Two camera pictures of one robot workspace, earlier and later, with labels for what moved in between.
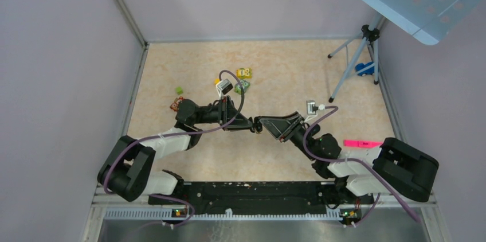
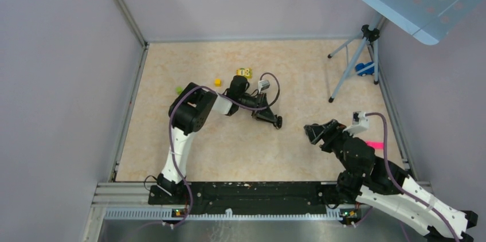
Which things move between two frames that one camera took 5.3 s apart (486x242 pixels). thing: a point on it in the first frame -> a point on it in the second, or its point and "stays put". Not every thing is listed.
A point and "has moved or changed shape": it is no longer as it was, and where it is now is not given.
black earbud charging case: x=257 y=125 has moved or changed shape
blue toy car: x=361 y=66 stays put
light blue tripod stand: x=370 y=34 stays put
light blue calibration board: x=430 y=3 stays put
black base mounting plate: x=263 y=198 stays put
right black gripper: x=279 y=127 -> x=327 y=132
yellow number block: x=244 y=73 stays put
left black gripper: x=226 y=109 -> x=266 y=114
